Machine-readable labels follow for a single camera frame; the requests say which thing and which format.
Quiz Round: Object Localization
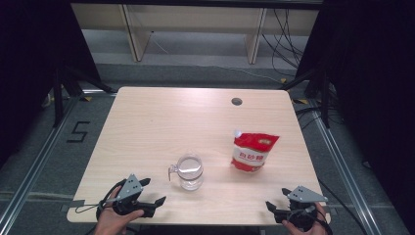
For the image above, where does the beige wooden shelf unit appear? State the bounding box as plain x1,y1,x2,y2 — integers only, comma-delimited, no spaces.
70,3,320,65

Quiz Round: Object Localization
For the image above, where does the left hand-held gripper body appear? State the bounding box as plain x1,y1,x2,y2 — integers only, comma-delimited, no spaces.
112,173,157,219

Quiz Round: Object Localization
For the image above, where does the person's right hand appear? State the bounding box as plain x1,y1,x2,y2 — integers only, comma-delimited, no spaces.
281,202,331,235

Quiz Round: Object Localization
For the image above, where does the black floor cable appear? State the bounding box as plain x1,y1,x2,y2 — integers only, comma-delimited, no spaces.
317,178,371,235

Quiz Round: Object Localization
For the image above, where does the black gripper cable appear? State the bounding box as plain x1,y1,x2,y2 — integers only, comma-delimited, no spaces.
95,178,129,221

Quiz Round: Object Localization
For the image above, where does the black metal stand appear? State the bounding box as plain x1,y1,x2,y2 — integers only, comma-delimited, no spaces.
52,65,116,129
279,67,331,129

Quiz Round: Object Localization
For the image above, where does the black curtain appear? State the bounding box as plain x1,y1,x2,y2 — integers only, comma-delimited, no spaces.
294,0,415,228
0,0,103,167

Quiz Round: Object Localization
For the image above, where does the bundle of black cables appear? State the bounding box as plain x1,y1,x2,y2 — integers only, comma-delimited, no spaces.
261,8,310,78

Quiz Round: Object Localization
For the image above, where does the thin white floor cable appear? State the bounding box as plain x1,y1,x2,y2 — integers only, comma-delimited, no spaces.
151,31,286,83

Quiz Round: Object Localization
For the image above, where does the red and white sugar bag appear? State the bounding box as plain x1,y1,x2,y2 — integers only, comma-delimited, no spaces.
230,128,281,173

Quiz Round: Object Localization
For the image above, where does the clear glass jar with lid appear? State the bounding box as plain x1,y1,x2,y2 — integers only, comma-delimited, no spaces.
167,154,205,192

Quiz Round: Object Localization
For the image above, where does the aluminium floor rail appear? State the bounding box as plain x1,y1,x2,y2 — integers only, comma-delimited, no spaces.
312,107,410,235
0,96,80,231

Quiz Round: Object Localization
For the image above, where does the person's left hand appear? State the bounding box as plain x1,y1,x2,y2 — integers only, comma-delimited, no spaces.
94,185,145,235

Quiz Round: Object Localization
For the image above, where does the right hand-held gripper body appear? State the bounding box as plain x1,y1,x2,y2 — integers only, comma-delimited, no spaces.
274,185,329,232

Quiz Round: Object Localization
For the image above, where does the grey cord loop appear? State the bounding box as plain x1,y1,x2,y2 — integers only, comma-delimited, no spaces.
74,201,111,215

